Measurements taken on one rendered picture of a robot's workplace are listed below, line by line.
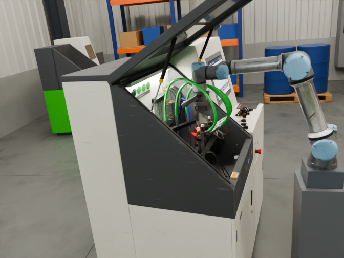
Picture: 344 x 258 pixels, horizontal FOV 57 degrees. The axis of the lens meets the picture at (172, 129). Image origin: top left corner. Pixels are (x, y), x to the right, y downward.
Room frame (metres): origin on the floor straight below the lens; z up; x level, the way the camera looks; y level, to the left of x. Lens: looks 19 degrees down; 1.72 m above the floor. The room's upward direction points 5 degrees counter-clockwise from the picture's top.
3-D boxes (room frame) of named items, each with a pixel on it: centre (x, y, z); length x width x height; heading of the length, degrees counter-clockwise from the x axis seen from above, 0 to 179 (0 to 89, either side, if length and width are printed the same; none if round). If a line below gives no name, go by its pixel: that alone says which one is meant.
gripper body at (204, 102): (1.70, -0.18, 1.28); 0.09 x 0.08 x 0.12; 68
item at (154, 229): (1.72, -0.12, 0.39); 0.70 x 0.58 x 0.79; 158
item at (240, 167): (1.62, -0.37, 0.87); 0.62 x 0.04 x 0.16; 158
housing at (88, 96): (2.21, 0.14, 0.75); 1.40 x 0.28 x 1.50; 158
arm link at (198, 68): (1.70, -0.17, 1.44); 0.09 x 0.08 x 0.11; 65
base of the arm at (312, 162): (1.56, -0.80, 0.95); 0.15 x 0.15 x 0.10
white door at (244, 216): (1.61, -0.39, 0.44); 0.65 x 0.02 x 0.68; 158
